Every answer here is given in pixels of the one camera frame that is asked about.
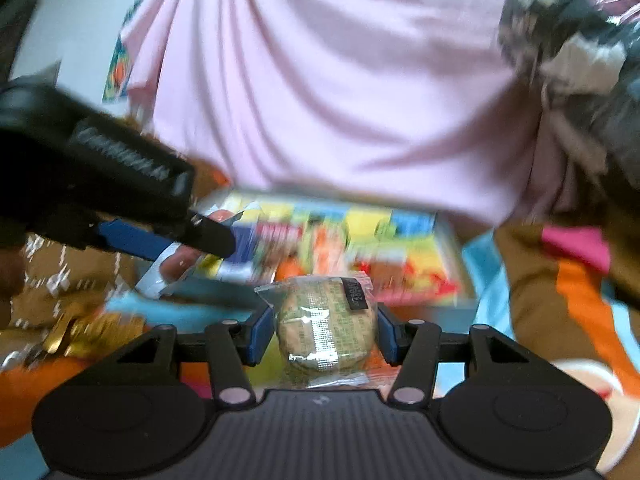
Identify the brown patterned blanket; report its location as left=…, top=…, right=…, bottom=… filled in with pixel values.
left=0, top=160, right=171, bottom=333

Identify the gold foil snack packet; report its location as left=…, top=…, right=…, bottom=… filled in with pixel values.
left=42, top=310, right=151, bottom=357

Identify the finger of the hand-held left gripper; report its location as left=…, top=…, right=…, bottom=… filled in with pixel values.
left=172, top=211, right=237, bottom=260
left=65, top=217, right=173, bottom=263

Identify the pink cloth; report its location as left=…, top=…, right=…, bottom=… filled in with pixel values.
left=122, top=0, right=568, bottom=228

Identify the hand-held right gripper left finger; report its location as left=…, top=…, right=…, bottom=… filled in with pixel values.
left=102, top=305, right=276, bottom=408

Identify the grey tray with cartoon print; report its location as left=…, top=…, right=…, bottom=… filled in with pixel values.
left=170, top=194, right=477, bottom=311

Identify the round cake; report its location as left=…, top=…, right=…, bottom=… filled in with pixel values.
left=255, top=272, right=376, bottom=391

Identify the dark camouflage cloth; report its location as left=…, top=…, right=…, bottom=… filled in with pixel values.
left=500, top=0, right=640, bottom=311

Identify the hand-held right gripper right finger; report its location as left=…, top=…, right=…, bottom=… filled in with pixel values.
left=375, top=304, right=546, bottom=408

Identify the colourful cartoon blanket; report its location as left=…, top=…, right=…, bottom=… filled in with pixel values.
left=0, top=220, right=640, bottom=480

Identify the pink sausage packet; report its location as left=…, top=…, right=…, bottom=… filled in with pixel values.
left=135, top=205, right=251, bottom=301

